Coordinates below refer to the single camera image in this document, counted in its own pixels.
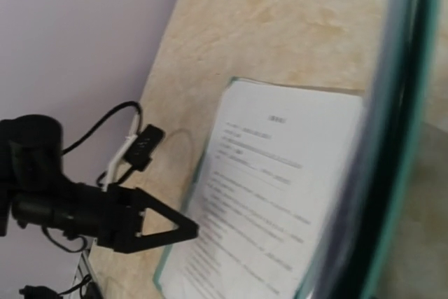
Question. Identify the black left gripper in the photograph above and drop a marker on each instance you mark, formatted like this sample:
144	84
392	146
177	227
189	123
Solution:
131	220

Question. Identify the printed paper sheet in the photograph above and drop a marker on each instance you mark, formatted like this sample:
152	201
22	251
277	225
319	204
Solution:
261	192

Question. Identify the dark green folder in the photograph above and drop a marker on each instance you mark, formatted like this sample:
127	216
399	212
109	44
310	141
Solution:
361	220

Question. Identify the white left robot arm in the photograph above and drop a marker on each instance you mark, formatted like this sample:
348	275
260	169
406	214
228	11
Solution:
35	191

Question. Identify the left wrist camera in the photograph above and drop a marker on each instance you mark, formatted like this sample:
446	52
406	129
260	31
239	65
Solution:
136	152

